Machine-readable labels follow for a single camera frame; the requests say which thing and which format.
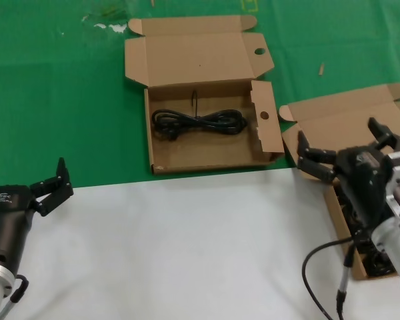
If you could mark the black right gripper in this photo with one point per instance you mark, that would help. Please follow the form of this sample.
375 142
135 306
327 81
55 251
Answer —
363 180

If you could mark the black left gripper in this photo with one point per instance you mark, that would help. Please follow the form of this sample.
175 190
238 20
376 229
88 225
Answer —
6 213

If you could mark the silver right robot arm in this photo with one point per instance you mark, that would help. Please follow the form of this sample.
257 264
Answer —
396 253

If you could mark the plain brown cardboard mailer box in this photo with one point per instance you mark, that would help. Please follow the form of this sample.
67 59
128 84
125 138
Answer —
336 116

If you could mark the cardboard box with round holes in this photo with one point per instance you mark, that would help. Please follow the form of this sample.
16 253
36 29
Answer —
200 66

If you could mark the green table cloth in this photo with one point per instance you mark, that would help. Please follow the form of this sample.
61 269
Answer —
53 100

